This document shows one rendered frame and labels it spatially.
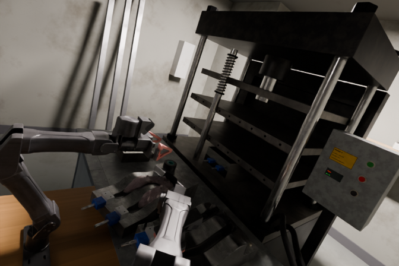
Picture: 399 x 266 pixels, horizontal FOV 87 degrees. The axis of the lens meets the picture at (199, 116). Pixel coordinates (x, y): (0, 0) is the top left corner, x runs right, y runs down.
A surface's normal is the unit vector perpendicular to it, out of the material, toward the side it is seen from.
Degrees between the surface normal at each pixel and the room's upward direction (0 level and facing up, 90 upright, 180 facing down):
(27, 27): 90
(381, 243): 90
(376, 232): 90
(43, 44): 90
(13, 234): 0
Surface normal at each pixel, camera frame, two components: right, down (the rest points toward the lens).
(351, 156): -0.76, -0.11
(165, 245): 0.32, -0.94
